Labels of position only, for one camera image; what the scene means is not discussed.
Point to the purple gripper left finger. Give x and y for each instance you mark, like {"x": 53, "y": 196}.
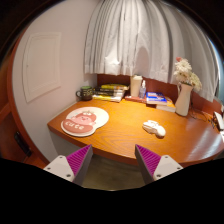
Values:
{"x": 73, "y": 167}

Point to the white wall panel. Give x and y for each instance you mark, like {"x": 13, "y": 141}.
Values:
{"x": 41, "y": 70}

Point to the white device at edge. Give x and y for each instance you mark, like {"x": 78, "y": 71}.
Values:
{"x": 219, "y": 120}

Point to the dark middle book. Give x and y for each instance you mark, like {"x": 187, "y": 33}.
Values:
{"x": 108, "y": 92}

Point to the yellow top book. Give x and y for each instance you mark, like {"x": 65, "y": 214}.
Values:
{"x": 115, "y": 86}

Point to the white artificial flowers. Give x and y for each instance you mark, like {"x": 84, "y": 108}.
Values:
{"x": 184, "y": 74}

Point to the white cylindrical container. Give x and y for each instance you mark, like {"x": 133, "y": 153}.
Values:
{"x": 135, "y": 83}

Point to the white pleated curtain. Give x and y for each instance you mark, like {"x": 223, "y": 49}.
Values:
{"x": 145, "y": 37}

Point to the white ceramic vase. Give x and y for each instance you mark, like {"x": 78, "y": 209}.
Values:
{"x": 183, "y": 100}

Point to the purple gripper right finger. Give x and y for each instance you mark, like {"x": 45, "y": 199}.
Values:
{"x": 153, "y": 166}

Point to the dark green mug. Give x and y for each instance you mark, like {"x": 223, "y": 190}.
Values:
{"x": 85, "y": 93}

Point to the white book under blue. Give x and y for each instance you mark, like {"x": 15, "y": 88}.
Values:
{"x": 170, "y": 107}

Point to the red flat book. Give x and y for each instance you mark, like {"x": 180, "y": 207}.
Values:
{"x": 135, "y": 99}

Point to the pink cartoon mouse pad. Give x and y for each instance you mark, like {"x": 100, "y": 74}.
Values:
{"x": 84, "y": 121}

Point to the white computer mouse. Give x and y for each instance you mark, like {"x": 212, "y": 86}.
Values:
{"x": 154, "y": 127}

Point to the white bottom book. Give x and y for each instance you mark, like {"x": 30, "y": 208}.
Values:
{"x": 107, "y": 98}

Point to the clear sanitizer bottle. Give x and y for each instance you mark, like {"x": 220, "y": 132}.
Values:
{"x": 142, "y": 90}

